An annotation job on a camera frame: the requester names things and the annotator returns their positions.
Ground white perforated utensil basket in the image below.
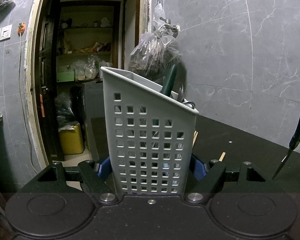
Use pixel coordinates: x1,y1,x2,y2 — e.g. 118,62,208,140
101,67,198,194

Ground green box on shelf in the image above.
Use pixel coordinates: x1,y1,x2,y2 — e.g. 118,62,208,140
57,72,75,82

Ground long wooden chopstick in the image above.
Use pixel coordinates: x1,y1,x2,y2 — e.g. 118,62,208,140
219,152,226,161

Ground wall tap fixture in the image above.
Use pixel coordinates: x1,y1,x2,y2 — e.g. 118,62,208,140
159,16,180,38

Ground white wall switch plate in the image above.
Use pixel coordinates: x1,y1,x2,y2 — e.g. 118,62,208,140
0,25,12,41

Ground metal fork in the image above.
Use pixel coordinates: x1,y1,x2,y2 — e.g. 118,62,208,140
177,85,185,103

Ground hanging plastic bag dark contents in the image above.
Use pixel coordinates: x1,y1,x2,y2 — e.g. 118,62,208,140
128,29,181,81

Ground green handled knife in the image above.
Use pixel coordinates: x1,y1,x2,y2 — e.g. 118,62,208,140
160,64,177,97

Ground orange wall hook ornament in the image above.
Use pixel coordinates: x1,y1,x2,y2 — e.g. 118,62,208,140
17,22,26,36

